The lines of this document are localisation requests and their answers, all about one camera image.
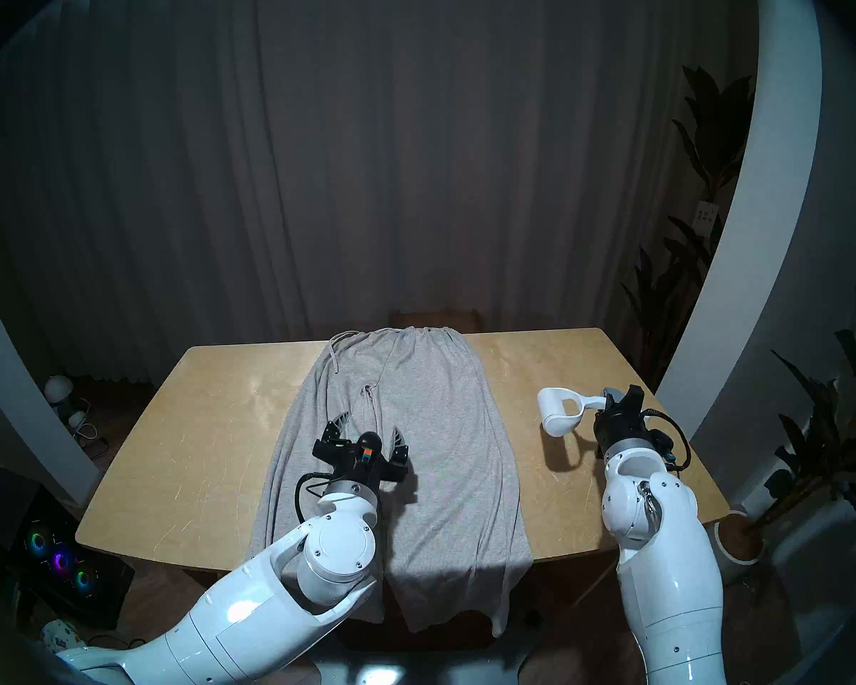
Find white round plant pot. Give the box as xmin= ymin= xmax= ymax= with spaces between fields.
xmin=713 ymin=509 xmax=765 ymax=584

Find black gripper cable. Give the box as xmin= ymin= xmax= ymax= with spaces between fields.
xmin=642 ymin=409 xmax=693 ymax=472
xmin=296 ymin=472 xmax=336 ymax=524

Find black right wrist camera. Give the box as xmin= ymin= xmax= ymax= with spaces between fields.
xmin=646 ymin=425 xmax=678 ymax=467

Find white lint roller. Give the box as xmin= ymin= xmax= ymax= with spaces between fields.
xmin=537 ymin=387 xmax=607 ymax=438

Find tall dark leafy plant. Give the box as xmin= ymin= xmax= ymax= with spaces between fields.
xmin=621 ymin=64 xmax=757 ymax=392

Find tall white curved arch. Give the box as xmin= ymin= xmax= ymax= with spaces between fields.
xmin=655 ymin=0 xmax=825 ymax=442

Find grey pleated curtain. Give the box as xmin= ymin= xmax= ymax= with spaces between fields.
xmin=0 ymin=0 xmax=757 ymax=388

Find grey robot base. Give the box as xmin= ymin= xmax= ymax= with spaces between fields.
xmin=312 ymin=612 xmax=543 ymax=685

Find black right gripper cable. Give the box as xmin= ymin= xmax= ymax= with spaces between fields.
xmin=642 ymin=409 xmax=693 ymax=472

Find wooden chair back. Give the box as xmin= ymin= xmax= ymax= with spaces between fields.
xmin=389 ymin=308 xmax=482 ymax=333

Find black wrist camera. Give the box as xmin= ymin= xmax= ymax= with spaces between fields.
xmin=355 ymin=432 xmax=386 ymax=472
xmin=646 ymin=425 xmax=678 ymax=467

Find computer case with rainbow fans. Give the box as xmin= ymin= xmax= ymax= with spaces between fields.
xmin=0 ymin=466 xmax=136 ymax=631

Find grey drawstring pants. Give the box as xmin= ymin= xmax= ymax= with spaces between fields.
xmin=248 ymin=325 xmax=532 ymax=638

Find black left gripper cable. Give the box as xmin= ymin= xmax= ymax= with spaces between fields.
xmin=296 ymin=472 xmax=336 ymax=524

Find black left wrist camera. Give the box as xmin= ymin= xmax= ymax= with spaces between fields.
xmin=355 ymin=432 xmax=386 ymax=472

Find leafy plant in white pot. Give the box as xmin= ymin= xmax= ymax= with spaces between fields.
xmin=753 ymin=227 xmax=856 ymax=542

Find short white curved arch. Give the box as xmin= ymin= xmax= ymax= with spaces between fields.
xmin=0 ymin=241 xmax=101 ymax=509

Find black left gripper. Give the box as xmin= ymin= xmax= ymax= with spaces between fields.
xmin=312 ymin=409 xmax=409 ymax=496

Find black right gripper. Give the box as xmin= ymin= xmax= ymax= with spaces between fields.
xmin=593 ymin=384 xmax=650 ymax=446

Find patterned white cloth bag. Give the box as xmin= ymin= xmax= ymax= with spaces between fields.
xmin=39 ymin=618 xmax=86 ymax=652

